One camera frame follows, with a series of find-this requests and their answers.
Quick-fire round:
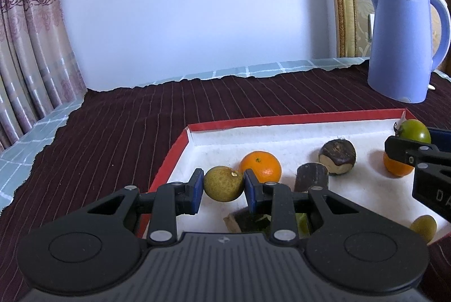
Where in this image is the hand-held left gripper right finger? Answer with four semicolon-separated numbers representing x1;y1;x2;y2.
244;168;364;247

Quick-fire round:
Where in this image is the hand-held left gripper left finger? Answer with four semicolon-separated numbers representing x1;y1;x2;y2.
86;167;205;247

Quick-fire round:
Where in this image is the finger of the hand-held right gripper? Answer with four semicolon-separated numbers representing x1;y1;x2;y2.
385;135;451;180
428;127;451;151

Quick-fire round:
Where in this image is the orange mandarin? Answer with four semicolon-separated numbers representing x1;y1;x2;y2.
239;151;282;184
383;151;415;177

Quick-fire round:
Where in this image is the speckled longan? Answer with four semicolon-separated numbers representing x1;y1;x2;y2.
203;166;245;202

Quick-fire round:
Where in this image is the dark sugarcane piece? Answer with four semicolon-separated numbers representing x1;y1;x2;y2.
294;163;329;193
223;207;272;234

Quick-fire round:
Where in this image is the yellow longan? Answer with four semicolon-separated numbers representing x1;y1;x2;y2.
409;215;437;243

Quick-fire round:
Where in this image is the red cardboard tray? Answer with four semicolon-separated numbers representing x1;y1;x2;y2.
136;108;451;246

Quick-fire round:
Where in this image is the brown water chestnut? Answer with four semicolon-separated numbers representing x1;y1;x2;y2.
319;139;356;176

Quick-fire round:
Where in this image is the blue electric kettle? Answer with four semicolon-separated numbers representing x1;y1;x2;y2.
364;0;451;104

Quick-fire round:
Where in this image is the maroon striped cloth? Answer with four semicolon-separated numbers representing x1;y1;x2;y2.
0;60;451;302

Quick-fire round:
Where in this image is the pink patterned curtain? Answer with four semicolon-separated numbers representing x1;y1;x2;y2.
0;0;87;153

